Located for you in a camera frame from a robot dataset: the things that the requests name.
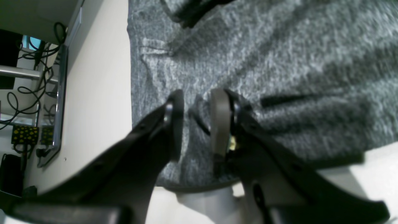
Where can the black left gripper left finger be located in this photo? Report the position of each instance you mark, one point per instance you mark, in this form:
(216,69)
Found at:
(116,187)

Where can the grey long-sleeve T-shirt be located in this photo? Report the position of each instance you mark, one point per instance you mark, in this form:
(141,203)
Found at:
(320,76)

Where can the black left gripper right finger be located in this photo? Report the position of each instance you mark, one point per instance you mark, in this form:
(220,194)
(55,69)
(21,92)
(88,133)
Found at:
(279,188)

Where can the yellow black patterned box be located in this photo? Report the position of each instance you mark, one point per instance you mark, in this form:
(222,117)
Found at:
(32,135)

